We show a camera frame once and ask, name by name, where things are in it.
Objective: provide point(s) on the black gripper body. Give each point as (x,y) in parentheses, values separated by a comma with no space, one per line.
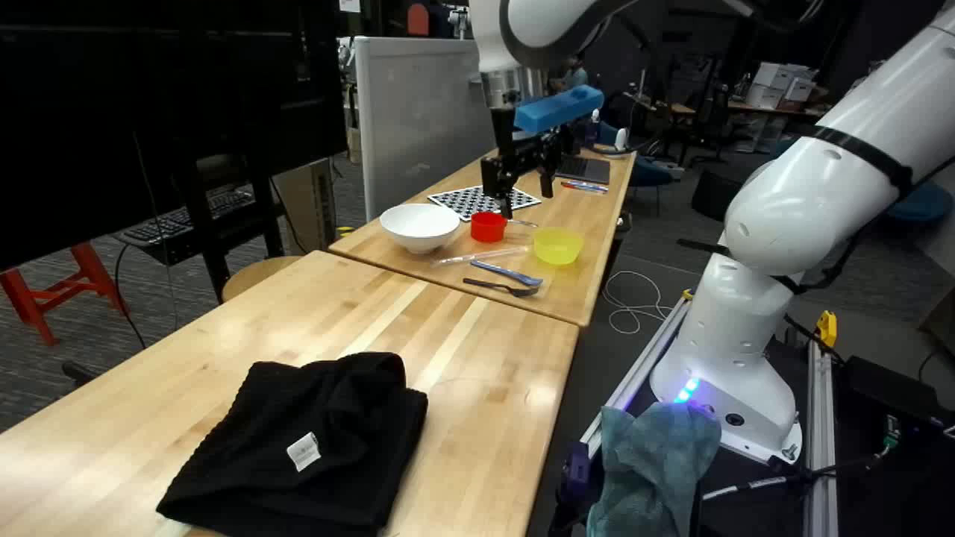
(532,151)

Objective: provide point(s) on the black towel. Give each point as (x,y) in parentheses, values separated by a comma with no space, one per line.
(250,448)

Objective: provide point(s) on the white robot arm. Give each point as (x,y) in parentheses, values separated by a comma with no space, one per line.
(796,218)

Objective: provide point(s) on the red and blue markers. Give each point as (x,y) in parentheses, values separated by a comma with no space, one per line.
(585,186)

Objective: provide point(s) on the red plastic cup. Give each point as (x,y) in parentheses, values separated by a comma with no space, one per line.
(488,227)

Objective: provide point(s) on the black white checkered board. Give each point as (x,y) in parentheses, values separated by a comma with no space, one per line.
(463,202)

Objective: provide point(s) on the dark laptop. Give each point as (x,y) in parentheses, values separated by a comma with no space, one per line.
(585,171)

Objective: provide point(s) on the yellow plastic bowl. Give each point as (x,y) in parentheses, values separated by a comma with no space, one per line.
(557,250)

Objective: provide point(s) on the thin white stick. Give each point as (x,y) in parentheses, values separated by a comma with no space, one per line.
(478,259)

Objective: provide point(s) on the blue grey utensil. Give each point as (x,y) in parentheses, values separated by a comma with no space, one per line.
(509,274)

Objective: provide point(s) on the small white bottle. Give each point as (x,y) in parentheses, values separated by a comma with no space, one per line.
(621,138)

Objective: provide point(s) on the white bowl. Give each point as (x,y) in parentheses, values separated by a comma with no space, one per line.
(418,224)

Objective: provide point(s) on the dark metal spoon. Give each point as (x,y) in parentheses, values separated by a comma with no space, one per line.
(497,288)

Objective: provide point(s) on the brown cardboard panel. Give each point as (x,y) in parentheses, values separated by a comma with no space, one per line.
(308,203)

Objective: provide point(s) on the white background boxes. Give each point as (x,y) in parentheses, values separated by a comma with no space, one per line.
(781,86)

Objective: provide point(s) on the round wooden stool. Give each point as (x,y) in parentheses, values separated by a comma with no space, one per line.
(256,274)

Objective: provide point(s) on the purple clamp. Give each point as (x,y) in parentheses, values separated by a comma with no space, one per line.
(577,467)

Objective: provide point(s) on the black chair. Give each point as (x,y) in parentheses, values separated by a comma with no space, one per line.
(205,227)

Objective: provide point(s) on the teal cloth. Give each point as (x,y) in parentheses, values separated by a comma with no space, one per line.
(645,467)

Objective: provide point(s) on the yellow clamp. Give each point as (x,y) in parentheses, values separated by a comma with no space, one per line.
(824,326)

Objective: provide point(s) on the blue seat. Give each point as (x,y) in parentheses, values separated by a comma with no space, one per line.
(920,203)

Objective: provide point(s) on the black power box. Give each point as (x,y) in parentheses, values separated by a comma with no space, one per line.
(891,390)

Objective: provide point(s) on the blue wrist camera housing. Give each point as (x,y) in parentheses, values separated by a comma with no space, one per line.
(557,108)

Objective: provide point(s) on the aluminium extrusion rail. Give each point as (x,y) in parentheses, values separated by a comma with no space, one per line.
(823,438)
(644,368)

